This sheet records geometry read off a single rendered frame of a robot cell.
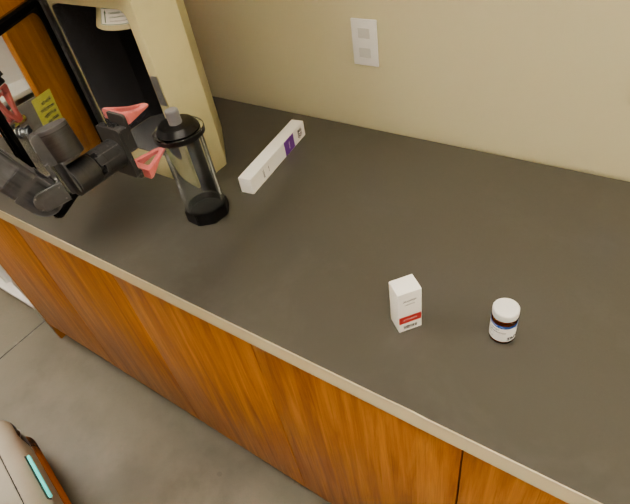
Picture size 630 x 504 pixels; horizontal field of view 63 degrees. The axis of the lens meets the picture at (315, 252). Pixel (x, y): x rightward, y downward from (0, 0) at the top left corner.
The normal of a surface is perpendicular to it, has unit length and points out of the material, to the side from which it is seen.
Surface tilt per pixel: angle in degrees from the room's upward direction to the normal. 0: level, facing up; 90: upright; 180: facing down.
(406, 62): 90
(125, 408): 0
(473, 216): 0
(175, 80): 90
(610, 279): 0
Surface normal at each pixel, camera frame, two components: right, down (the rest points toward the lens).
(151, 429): -0.14, -0.72
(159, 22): 0.83, 0.29
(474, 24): -0.55, 0.63
